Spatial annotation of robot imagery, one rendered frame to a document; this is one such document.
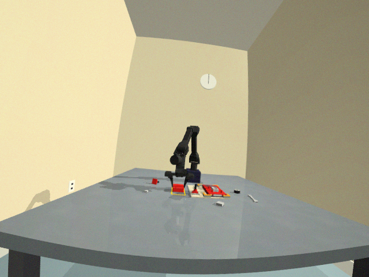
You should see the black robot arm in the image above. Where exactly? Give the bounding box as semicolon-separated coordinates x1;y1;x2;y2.
170;126;200;177

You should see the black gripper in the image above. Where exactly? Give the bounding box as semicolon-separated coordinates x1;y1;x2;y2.
164;164;194;188

